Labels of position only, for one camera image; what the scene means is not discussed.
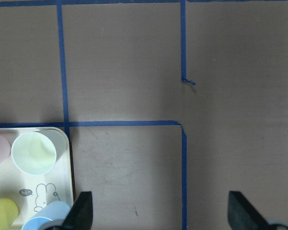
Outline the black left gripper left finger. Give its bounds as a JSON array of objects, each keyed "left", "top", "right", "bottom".
[{"left": 62, "top": 191, "right": 93, "bottom": 230}]

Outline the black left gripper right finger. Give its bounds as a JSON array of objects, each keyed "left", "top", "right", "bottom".
[{"left": 228, "top": 191, "right": 269, "bottom": 230}]

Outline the white ikea cup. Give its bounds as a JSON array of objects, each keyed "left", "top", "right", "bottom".
[{"left": 11, "top": 129, "right": 68, "bottom": 175}]

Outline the light blue cup near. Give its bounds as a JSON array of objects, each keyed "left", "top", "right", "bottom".
[{"left": 22, "top": 201, "right": 71, "bottom": 230}]

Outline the yellow cup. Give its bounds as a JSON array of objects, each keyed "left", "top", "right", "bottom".
[{"left": 0, "top": 198, "right": 19, "bottom": 230}]

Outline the cream rabbit tray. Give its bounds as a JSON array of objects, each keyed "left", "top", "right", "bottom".
[{"left": 0, "top": 127, "right": 73, "bottom": 230}]

